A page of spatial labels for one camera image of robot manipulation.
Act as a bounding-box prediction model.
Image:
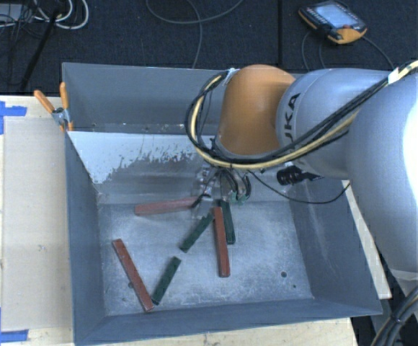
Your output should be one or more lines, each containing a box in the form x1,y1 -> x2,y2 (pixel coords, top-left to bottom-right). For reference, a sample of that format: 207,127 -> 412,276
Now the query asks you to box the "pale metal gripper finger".
193,203 -> 215,224
190,192 -> 211,210

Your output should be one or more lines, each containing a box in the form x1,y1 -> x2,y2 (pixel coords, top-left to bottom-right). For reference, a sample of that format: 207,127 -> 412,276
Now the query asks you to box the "dark green flat block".
220,199 -> 237,246
151,256 -> 182,306
179,212 -> 215,254

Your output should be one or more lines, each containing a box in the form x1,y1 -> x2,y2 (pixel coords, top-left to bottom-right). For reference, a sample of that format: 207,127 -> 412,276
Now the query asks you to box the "red-brown flat block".
212,205 -> 231,278
134,196 -> 200,216
112,238 -> 155,313

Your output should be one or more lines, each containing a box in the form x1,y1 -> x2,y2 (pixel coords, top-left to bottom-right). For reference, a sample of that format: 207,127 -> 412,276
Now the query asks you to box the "grey metal bin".
61,62 -> 383,346

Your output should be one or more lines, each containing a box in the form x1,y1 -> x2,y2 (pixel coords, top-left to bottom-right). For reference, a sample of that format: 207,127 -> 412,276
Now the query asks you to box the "pale flat board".
0,116 -> 74,332

